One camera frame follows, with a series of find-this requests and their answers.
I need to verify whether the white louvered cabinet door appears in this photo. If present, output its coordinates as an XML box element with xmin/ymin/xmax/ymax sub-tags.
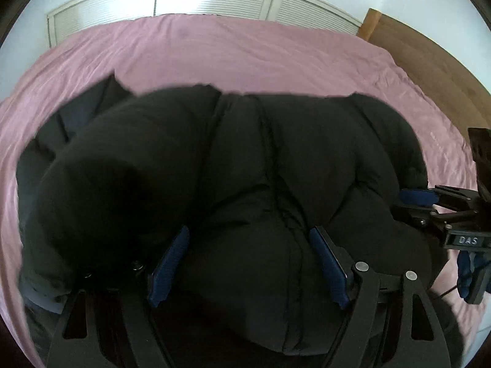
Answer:
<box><xmin>154</xmin><ymin>0</ymin><xmax>277</xmax><ymax>22</ymax></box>
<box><xmin>47</xmin><ymin>0</ymin><xmax>157</xmax><ymax>47</ymax></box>
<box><xmin>275</xmin><ymin>0</ymin><xmax>364</xmax><ymax>38</ymax></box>

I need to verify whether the person's right hand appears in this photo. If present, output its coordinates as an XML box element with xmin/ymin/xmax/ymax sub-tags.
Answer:
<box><xmin>456</xmin><ymin>251</ymin><xmax>490</xmax><ymax>301</ymax></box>

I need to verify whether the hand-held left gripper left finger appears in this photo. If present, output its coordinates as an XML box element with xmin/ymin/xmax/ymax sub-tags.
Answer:
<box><xmin>46</xmin><ymin>225</ymin><xmax>190</xmax><ymax>368</ymax></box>

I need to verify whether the pink bed cover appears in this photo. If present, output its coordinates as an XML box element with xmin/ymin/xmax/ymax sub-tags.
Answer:
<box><xmin>0</xmin><ymin>13</ymin><xmax>491</xmax><ymax>368</ymax></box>

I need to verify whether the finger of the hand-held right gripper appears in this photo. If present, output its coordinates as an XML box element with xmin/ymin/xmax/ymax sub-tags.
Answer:
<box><xmin>399</xmin><ymin>186</ymin><xmax>476</xmax><ymax>210</ymax></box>
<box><xmin>390</xmin><ymin>204</ymin><xmax>451</xmax><ymax>235</ymax></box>

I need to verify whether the black puffer jacket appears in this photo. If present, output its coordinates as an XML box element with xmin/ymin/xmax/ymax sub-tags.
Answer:
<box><xmin>15</xmin><ymin>73</ymin><xmax>465</xmax><ymax>368</ymax></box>

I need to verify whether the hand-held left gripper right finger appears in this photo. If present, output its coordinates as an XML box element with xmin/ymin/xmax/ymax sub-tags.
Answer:
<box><xmin>309</xmin><ymin>225</ymin><xmax>451</xmax><ymax>368</ymax></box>

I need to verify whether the black cable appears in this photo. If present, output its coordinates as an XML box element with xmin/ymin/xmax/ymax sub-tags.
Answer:
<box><xmin>433</xmin><ymin>282</ymin><xmax>461</xmax><ymax>300</ymax></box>

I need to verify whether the wooden headboard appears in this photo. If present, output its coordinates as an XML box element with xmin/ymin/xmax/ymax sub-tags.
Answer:
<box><xmin>358</xmin><ymin>8</ymin><xmax>491</xmax><ymax>139</ymax></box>

